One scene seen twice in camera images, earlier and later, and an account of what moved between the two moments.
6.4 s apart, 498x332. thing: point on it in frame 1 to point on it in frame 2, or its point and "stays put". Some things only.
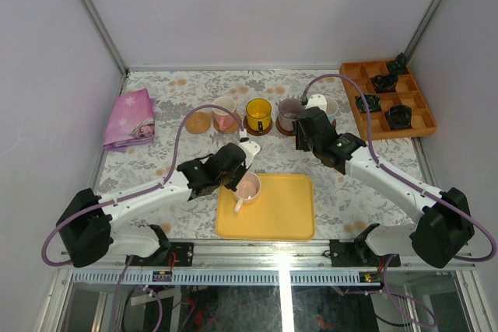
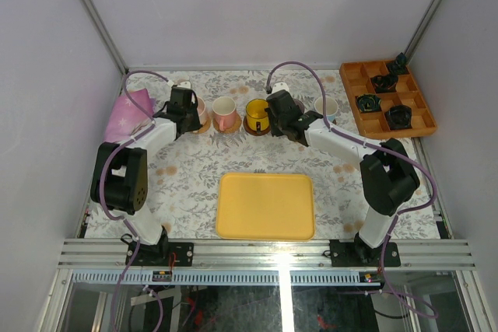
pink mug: x=247 y=190 to x=201 y=109
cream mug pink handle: x=224 y=120 stays put
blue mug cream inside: x=331 y=109 stays put
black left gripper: x=236 y=175 to x=183 y=96
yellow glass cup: x=258 y=113 stays put
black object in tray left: x=373 y=102 stays put
